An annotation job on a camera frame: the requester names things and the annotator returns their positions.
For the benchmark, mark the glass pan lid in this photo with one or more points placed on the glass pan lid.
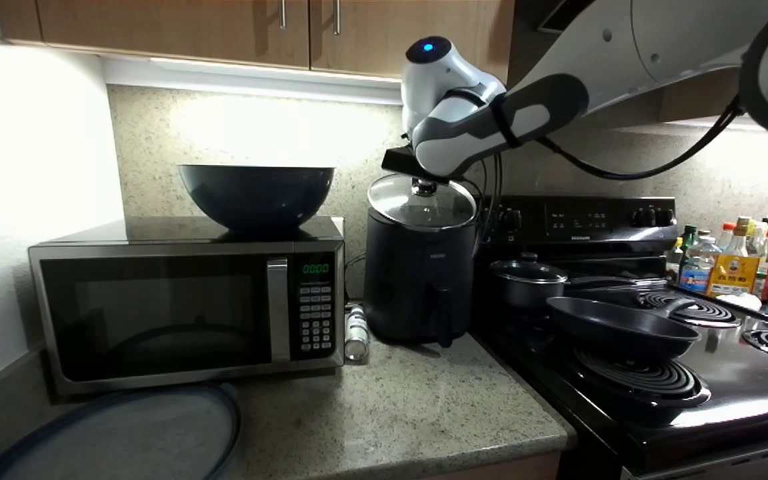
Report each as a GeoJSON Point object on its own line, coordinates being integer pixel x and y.
{"type": "Point", "coordinates": [423, 202]}

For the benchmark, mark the black frying pan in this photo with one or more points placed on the black frying pan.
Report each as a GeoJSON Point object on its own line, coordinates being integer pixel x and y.
{"type": "Point", "coordinates": [629, 332]}

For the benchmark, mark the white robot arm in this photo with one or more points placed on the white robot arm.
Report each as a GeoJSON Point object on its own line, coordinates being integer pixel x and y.
{"type": "Point", "coordinates": [451, 104]}

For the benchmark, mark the black air fryer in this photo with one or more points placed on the black air fryer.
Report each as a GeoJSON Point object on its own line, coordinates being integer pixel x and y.
{"type": "Point", "coordinates": [420, 274]}

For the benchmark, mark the white salt shaker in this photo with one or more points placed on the white salt shaker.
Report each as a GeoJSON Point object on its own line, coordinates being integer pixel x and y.
{"type": "Point", "coordinates": [355, 336]}

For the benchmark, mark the dark blue bowl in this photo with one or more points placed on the dark blue bowl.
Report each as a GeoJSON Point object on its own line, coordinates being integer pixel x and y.
{"type": "Point", "coordinates": [257, 198]}

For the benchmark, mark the small black saucepan with lid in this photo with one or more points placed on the small black saucepan with lid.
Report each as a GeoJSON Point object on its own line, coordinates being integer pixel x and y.
{"type": "Point", "coordinates": [525, 282]}

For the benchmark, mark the stainless steel microwave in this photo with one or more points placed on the stainless steel microwave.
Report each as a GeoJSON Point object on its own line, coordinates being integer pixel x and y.
{"type": "Point", "coordinates": [155, 302]}

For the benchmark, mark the round grey blue-rimmed tray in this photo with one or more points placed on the round grey blue-rimmed tray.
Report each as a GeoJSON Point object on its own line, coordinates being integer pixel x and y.
{"type": "Point", "coordinates": [153, 436]}

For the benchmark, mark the clear plastic bottle blue label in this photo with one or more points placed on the clear plastic bottle blue label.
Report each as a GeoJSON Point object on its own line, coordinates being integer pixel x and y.
{"type": "Point", "coordinates": [697, 263]}

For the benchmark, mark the yellow label oil bottle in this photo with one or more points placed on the yellow label oil bottle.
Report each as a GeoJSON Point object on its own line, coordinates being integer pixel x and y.
{"type": "Point", "coordinates": [733, 271]}

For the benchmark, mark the black electric stove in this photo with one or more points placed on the black electric stove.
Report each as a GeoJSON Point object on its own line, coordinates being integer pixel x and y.
{"type": "Point", "coordinates": [656, 382]}

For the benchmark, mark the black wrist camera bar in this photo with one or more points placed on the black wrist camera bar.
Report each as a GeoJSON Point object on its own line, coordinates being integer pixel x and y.
{"type": "Point", "coordinates": [400, 160]}

